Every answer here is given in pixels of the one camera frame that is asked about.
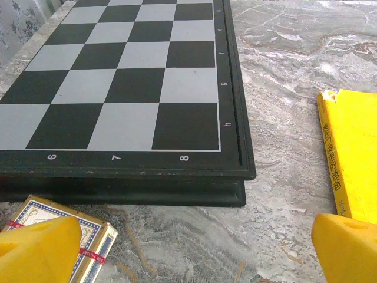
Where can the yellow cartoon book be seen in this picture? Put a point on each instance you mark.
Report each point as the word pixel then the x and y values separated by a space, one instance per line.
pixel 356 147

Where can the black folding chessboard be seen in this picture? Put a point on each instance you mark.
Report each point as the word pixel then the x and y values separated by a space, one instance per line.
pixel 132 88

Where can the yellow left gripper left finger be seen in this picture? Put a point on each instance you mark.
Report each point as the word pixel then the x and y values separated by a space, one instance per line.
pixel 35 253

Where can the blue white playing card box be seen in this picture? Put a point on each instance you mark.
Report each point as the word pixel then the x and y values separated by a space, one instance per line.
pixel 94 233

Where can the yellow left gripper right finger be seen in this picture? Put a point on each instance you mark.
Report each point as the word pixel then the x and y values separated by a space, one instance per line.
pixel 347 253

